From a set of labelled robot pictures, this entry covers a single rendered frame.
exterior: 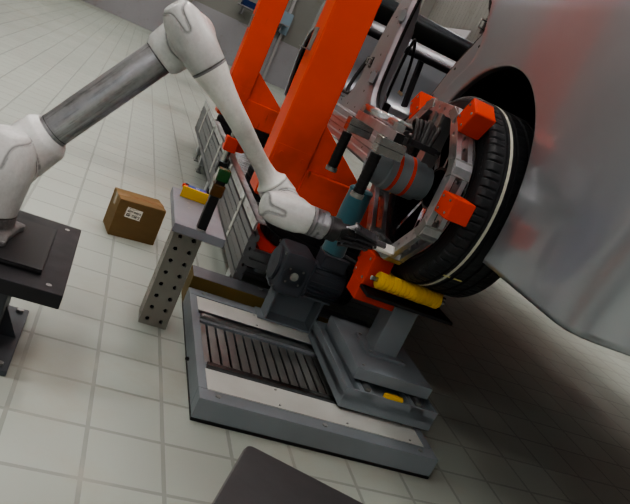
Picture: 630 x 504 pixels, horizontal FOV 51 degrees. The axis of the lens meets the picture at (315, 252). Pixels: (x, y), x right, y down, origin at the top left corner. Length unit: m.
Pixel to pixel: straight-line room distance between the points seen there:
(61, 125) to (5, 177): 0.26
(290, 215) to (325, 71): 0.81
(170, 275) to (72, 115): 0.67
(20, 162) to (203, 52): 0.54
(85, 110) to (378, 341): 1.24
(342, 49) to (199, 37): 0.88
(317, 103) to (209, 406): 1.21
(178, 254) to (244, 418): 0.64
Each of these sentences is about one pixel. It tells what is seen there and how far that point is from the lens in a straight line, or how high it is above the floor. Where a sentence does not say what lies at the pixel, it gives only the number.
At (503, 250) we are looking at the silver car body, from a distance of 1.95.
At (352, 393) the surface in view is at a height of 0.15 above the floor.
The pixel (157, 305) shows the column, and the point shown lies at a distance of 2.43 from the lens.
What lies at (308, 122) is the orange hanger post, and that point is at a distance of 2.59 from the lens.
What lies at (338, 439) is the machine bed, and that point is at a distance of 2.15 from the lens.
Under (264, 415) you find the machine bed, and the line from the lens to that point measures 2.05.
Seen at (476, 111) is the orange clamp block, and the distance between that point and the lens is 2.07.
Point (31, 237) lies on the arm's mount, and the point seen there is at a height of 0.31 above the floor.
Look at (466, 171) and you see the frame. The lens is 2.05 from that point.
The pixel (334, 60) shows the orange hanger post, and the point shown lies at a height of 1.10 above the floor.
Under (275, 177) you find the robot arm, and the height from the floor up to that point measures 0.70.
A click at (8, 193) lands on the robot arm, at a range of 1.89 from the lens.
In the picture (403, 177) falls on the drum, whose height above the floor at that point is 0.85.
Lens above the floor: 1.05
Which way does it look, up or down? 14 degrees down
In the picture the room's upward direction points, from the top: 25 degrees clockwise
